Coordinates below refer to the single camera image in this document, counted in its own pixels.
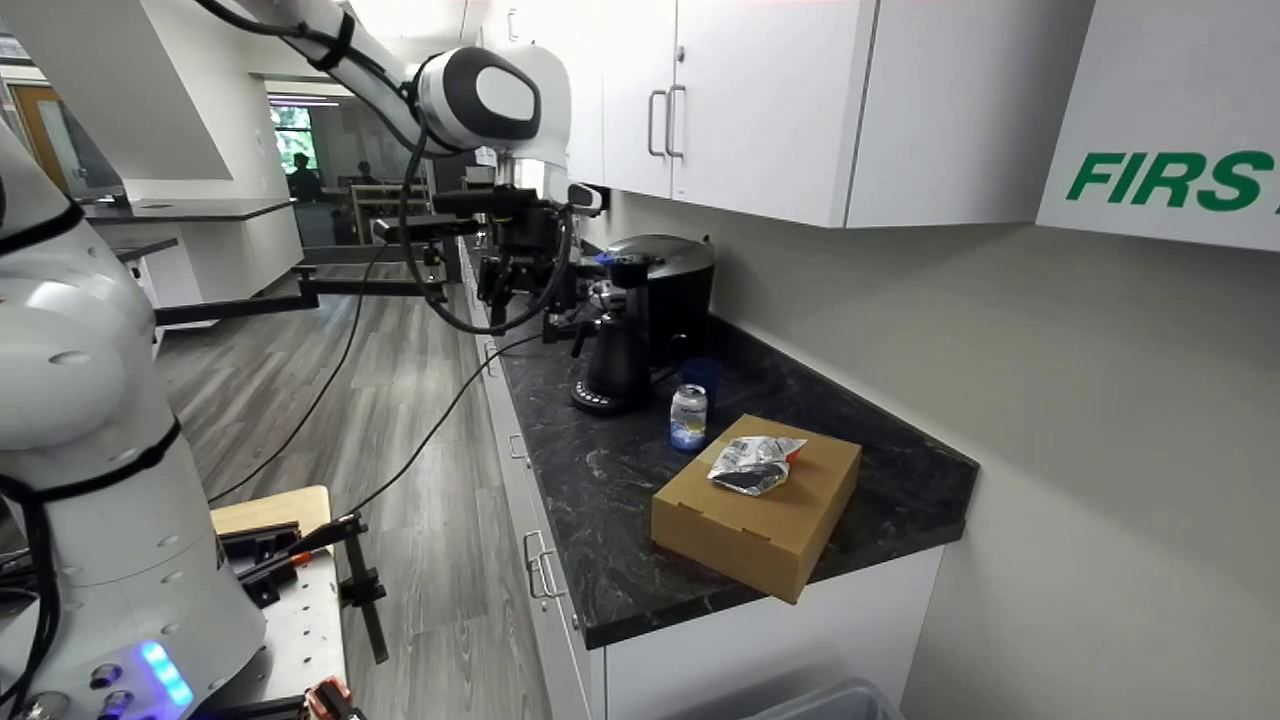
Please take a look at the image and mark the brown cardboard box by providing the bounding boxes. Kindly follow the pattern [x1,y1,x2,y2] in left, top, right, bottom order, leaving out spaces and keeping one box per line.
[647,413,870,608]

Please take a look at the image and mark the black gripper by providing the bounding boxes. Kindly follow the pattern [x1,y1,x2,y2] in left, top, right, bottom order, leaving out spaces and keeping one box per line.
[478,188,578,291]

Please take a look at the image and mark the white base cabinet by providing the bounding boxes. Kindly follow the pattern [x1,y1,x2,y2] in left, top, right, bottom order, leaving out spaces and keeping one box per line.
[455,238,949,720]

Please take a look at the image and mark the blue bowl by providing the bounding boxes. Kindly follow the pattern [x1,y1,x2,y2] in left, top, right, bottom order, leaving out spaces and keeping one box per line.
[675,353,732,413]

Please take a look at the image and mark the wooden background table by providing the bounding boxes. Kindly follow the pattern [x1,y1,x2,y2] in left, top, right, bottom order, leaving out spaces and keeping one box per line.
[343,176,445,247]

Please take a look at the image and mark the white office desk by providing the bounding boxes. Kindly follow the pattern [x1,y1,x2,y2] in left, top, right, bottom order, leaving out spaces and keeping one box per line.
[77,198,313,311]

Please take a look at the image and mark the person in background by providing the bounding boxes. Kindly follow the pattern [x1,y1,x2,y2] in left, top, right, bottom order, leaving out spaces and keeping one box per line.
[283,150,325,207]

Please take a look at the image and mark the silver base cabinet handle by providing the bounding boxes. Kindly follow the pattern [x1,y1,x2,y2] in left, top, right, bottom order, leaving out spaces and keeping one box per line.
[520,528,570,608]

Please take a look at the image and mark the black clamp stand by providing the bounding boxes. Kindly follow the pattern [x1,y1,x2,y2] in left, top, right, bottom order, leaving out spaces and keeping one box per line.
[333,517,398,668]

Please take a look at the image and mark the metal robot table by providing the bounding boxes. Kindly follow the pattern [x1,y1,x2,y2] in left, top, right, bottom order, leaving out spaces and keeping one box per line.
[198,546,351,720]

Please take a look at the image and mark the silver snack packet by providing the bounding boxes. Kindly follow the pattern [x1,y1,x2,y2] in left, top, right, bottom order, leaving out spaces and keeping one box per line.
[705,431,812,501]

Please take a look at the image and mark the white wall cabinet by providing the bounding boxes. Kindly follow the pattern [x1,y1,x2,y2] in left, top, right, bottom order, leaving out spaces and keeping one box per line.
[473,0,1101,234]

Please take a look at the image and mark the black stereo camera bar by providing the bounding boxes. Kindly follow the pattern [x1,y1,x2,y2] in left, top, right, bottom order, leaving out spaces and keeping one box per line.
[365,207,488,247]

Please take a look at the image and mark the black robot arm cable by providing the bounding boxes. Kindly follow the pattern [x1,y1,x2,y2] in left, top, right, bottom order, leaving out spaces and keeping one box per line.
[398,124,578,340]

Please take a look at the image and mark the wooden board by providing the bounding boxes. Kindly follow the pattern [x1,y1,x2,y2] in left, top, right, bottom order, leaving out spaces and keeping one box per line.
[208,485,338,546]

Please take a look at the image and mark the thin black cable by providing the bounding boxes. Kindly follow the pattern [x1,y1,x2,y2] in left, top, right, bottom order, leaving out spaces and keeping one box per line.
[206,291,375,514]
[338,326,578,526]

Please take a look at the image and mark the white first aid cabinet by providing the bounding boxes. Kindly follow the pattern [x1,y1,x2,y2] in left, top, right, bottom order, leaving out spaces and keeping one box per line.
[1032,0,1280,257]

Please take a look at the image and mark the white waste bin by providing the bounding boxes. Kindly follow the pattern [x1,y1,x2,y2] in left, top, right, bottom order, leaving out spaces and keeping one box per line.
[745,675,909,720]

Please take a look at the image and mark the black orange-handled tool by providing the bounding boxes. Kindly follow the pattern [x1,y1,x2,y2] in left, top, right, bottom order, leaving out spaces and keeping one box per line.
[217,521,373,595]

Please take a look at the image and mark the black coffee machine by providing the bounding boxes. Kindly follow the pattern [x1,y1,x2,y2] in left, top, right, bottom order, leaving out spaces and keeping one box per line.
[604,234,722,378]

